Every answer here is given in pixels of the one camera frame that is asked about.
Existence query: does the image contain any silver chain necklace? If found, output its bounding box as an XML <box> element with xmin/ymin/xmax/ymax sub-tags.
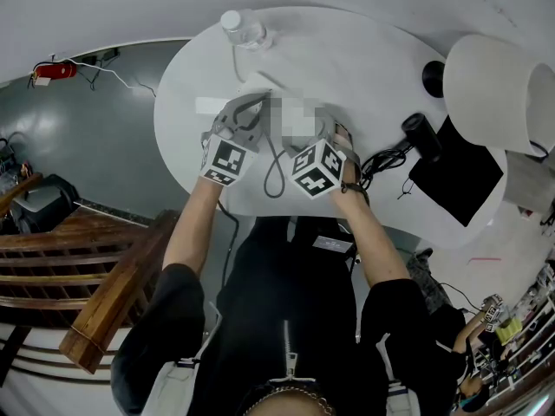
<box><xmin>253</xmin><ymin>384</ymin><xmax>337</xmax><ymax>416</ymax></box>

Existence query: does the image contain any camouflage cloth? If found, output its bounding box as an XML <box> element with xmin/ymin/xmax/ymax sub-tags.
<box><xmin>405</xmin><ymin>247</ymin><xmax>454</xmax><ymax>316</ymax></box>

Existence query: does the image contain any thin white floor cable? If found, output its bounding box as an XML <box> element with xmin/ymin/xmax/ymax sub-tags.
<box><xmin>64</xmin><ymin>57</ymin><xmax>158</xmax><ymax>100</ymax></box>

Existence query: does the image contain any black floor power strip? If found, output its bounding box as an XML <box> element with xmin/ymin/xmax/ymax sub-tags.
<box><xmin>80</xmin><ymin>48</ymin><xmax>121</xmax><ymax>67</ymax></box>

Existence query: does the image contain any clear plastic water bottle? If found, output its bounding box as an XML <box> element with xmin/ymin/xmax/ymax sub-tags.
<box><xmin>219</xmin><ymin>8</ymin><xmax>273</xmax><ymax>52</ymax></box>

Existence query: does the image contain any person's black clothing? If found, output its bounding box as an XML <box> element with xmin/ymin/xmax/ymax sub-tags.
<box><xmin>110</xmin><ymin>215</ymin><xmax>467</xmax><ymax>416</ymax></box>

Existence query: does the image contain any black box with label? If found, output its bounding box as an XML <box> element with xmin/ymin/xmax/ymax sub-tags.
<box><xmin>310</xmin><ymin>233</ymin><xmax>356</xmax><ymax>256</ymax></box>

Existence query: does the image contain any black round lamp base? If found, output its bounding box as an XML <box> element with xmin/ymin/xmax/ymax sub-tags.
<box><xmin>421</xmin><ymin>60</ymin><xmax>447</xmax><ymax>100</ymax></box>

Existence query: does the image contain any person's right hand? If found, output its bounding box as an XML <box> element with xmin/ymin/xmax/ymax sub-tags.
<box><xmin>332</xmin><ymin>124</ymin><xmax>355</xmax><ymax>155</ymax></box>

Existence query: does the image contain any black drawstring pouch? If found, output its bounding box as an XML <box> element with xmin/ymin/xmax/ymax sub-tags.
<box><xmin>397</xmin><ymin>114</ymin><xmax>506</xmax><ymax>229</ymax></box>

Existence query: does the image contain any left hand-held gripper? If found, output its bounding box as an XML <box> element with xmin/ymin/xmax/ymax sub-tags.
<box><xmin>199</xmin><ymin>92</ymin><xmax>269</xmax><ymax>188</ymax></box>

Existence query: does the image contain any white lamp shade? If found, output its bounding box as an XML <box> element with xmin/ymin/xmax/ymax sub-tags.
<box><xmin>441</xmin><ymin>33</ymin><xmax>555</xmax><ymax>155</ymax></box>

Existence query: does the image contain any black hair dryer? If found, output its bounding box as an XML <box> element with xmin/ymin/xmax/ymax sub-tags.
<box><xmin>263</xmin><ymin>112</ymin><xmax>444</xmax><ymax>199</ymax></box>

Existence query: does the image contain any dark cord bracelet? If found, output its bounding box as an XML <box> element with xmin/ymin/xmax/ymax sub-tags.
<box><xmin>339</xmin><ymin>178</ymin><xmax>371</xmax><ymax>206</ymax></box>

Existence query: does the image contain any black hanging cable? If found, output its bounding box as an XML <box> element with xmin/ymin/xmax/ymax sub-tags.
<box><xmin>215</xmin><ymin>198</ymin><xmax>241</xmax><ymax>292</ymax></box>

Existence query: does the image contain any grey cardboard box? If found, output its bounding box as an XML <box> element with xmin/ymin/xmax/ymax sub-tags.
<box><xmin>502</xmin><ymin>148</ymin><xmax>555</xmax><ymax>216</ymax></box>

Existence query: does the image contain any person's right forearm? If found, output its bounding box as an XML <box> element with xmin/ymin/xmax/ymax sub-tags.
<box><xmin>329</xmin><ymin>184</ymin><xmax>413</xmax><ymax>287</ymax></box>

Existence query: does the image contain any red fire extinguisher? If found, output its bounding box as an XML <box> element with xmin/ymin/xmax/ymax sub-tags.
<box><xmin>29</xmin><ymin>60</ymin><xmax>79</xmax><ymax>87</ymax></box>

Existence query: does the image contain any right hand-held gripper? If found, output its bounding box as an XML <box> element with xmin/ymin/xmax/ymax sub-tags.
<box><xmin>282</xmin><ymin>105</ymin><xmax>363</xmax><ymax>201</ymax></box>

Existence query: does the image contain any person's left forearm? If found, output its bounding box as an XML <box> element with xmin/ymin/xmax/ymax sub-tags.
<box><xmin>161</xmin><ymin>174</ymin><xmax>227</xmax><ymax>282</ymax></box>

